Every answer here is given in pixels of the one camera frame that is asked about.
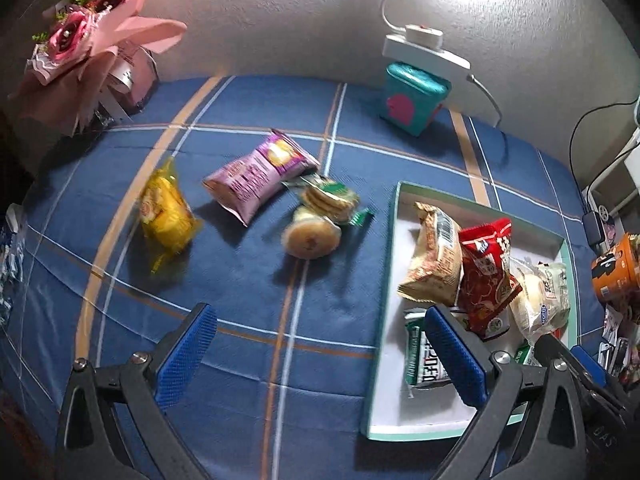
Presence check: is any round brown pastry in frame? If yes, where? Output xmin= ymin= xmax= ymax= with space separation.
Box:
xmin=282 ymin=207 xmax=343 ymax=260

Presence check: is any pink flower bouquet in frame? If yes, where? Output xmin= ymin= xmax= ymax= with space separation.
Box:
xmin=7 ymin=0 xmax=188 ymax=136

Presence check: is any purple snack packet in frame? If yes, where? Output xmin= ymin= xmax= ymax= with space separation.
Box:
xmin=202 ymin=130 xmax=321 ymax=226

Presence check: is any yellow snack packet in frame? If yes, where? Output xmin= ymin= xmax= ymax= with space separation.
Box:
xmin=137 ymin=157 xmax=203 ymax=273

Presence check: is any clear green cookie packet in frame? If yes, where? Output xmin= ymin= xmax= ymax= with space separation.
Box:
xmin=285 ymin=175 xmax=376 ymax=228

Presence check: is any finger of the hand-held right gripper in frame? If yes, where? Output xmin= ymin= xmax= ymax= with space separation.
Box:
xmin=570 ymin=344 xmax=626 ymax=411
xmin=534 ymin=334 xmax=573 ymax=363

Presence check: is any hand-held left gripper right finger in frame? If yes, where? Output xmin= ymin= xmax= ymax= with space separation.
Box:
xmin=424 ymin=305 xmax=588 ymax=480

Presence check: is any white plastic frame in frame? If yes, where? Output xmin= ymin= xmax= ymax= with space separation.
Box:
xmin=585 ymin=125 xmax=640 ymax=221

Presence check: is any pile of printed cards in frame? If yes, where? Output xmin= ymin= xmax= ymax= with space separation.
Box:
xmin=597 ymin=305 xmax=640 ymax=386

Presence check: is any silver green snack packet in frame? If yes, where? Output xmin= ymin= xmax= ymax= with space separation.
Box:
xmin=402 ymin=307 xmax=453 ymax=388

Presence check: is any red cookie snack packet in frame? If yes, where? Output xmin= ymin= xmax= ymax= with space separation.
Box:
xmin=457 ymin=217 xmax=523 ymax=341

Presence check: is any green white biscuit packet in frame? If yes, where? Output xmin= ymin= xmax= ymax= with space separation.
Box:
xmin=512 ymin=340 xmax=543 ymax=366

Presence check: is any tan snack packet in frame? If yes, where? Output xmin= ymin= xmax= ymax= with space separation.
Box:
xmin=397 ymin=202 xmax=463 ymax=306

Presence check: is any white tray with teal rim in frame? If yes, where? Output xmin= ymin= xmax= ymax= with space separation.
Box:
xmin=361 ymin=181 xmax=583 ymax=440

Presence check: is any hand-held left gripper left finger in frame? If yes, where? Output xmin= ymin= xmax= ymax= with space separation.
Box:
xmin=55 ymin=302 xmax=218 ymax=480

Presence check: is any white power strip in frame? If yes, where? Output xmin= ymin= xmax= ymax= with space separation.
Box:
xmin=379 ymin=0 xmax=472 ymax=82

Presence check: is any orange cup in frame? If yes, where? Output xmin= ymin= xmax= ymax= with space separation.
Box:
xmin=591 ymin=232 xmax=640 ymax=303

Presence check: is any clear wrapped pale bun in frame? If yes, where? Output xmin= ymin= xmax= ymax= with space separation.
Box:
xmin=507 ymin=260 xmax=571 ymax=343

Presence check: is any teal box with pink print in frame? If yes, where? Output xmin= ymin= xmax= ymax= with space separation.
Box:
xmin=380 ymin=60 xmax=451 ymax=137

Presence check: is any blue white patterned cloth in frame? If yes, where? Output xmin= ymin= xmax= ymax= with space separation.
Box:
xmin=0 ymin=202 xmax=26 ymax=326

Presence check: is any black power adapter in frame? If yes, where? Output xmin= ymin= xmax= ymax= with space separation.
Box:
xmin=581 ymin=211 xmax=606 ymax=248

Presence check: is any black cable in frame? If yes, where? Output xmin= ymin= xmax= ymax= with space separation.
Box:
xmin=570 ymin=97 xmax=640 ymax=181

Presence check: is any white cable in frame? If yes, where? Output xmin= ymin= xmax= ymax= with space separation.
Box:
xmin=467 ymin=74 xmax=503 ymax=128

